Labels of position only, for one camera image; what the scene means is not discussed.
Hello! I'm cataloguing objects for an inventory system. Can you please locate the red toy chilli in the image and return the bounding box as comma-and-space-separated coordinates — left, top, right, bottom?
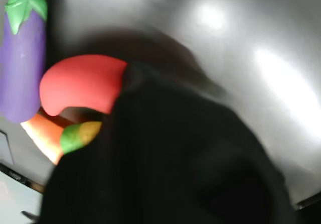
39, 54, 130, 117

